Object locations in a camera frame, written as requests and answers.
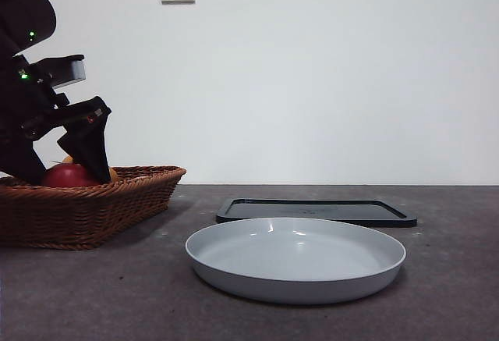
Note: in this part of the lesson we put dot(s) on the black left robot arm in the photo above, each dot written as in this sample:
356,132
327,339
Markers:
27,9

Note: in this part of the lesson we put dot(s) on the yellow-brown potato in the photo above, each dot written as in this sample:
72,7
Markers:
114,175

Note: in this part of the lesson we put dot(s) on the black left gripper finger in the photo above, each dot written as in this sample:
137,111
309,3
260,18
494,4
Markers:
87,146
23,161

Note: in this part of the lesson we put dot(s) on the black rectangular tray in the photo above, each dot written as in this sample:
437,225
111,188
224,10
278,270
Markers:
351,212

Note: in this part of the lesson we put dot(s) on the grey round plate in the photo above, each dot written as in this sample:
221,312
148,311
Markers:
296,263

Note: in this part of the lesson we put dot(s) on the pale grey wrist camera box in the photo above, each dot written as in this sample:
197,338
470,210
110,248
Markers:
62,69

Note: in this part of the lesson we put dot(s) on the brown wicker basket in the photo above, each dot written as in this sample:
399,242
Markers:
78,216

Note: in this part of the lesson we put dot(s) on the red tomato with green stem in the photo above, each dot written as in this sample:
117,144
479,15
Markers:
66,177

